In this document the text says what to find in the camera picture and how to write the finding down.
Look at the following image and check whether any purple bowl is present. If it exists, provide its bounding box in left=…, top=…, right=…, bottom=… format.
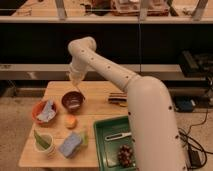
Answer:
left=61, top=91, right=84, bottom=113

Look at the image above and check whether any green leaf toy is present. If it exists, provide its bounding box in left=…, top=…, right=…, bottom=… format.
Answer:
left=34, top=130, right=50, bottom=149

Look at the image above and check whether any black power adapter with cables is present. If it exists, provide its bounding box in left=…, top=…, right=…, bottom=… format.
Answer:
left=178, top=99, right=213, bottom=169

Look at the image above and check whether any silver metal fork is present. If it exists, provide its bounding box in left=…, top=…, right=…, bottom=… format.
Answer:
left=77, top=87, right=85, bottom=100

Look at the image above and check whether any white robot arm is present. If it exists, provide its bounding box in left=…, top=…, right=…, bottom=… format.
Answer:
left=68, top=37, right=187, bottom=171

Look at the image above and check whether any crumpled white blue cloth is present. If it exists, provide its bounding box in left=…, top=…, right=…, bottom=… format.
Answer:
left=37, top=100, right=56, bottom=122

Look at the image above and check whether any green plastic tray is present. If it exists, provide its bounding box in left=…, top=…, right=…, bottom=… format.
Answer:
left=94, top=116, right=135, bottom=171

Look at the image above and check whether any orange toy fruit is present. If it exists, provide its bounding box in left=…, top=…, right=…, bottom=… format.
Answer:
left=64, top=115, right=77, bottom=129

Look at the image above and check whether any blue sponge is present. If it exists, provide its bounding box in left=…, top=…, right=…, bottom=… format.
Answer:
left=59, top=132, right=82, bottom=158

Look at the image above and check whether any orange bowl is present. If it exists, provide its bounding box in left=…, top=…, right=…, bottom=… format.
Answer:
left=32, top=100, right=57, bottom=125

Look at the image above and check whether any wooden table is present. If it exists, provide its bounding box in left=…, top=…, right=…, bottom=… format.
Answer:
left=19, top=81, right=127, bottom=171

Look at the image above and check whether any yellow banana toy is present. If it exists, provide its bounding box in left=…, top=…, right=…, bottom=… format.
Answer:
left=119, top=102, right=128, bottom=107

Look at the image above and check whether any green yellow sponge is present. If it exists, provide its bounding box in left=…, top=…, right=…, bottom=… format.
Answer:
left=79, top=131, right=88, bottom=147

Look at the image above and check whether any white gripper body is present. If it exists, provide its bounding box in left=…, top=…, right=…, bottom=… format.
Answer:
left=69, top=66, right=86, bottom=86

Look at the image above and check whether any striped brown block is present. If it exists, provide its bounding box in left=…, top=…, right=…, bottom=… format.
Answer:
left=108, top=93, right=127, bottom=103

